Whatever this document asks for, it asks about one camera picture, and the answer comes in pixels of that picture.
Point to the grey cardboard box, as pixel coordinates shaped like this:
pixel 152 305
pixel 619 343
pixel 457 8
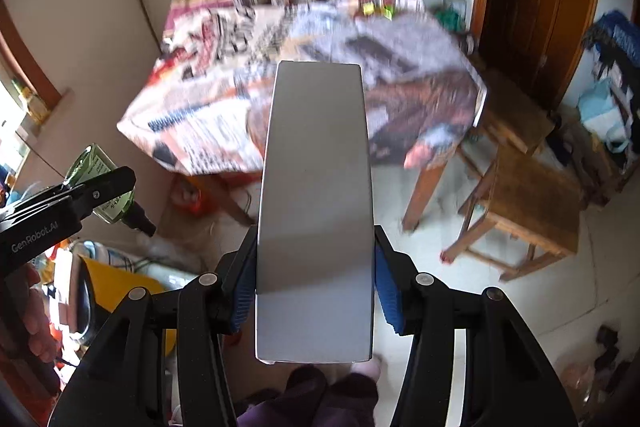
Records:
pixel 315 207

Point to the black rimmed silver lid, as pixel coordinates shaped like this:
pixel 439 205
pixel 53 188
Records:
pixel 75 297

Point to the green cloth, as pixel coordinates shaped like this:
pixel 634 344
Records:
pixel 447 21

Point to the printed newspaper tablecloth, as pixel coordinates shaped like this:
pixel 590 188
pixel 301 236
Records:
pixel 210 107

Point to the blue cloth pile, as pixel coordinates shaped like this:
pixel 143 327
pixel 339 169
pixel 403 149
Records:
pixel 610 32

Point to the yellow bin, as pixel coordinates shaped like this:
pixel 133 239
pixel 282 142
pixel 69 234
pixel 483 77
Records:
pixel 122 284

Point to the light blue bag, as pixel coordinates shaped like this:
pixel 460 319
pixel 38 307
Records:
pixel 602 112

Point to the yellow bottles on sill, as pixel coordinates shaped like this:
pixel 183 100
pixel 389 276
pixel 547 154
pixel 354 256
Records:
pixel 32 102

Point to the brown window frame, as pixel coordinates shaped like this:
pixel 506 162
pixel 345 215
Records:
pixel 25 57

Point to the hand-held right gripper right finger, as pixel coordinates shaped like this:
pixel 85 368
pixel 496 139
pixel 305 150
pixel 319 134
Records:
pixel 389 287

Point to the clear glass jar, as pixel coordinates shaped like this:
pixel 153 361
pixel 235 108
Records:
pixel 455 4

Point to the yellow green snack packet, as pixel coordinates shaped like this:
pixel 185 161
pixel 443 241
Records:
pixel 377 6

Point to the person's left hand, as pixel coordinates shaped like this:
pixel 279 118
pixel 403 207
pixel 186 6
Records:
pixel 41 332

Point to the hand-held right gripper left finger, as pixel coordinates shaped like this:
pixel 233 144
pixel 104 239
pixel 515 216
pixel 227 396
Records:
pixel 244 292

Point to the orange plastic bag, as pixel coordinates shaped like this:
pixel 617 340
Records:
pixel 192 199

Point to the person's purple pants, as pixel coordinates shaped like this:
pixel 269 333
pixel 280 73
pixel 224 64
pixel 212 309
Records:
pixel 325 402

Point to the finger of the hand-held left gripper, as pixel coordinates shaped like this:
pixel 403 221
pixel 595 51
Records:
pixel 107 189
pixel 52 193

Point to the wooden stool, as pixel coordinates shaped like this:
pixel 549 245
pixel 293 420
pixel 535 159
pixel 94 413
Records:
pixel 530 187
pixel 515 117

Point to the green glass bottle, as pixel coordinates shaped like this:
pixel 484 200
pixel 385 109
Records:
pixel 90 162

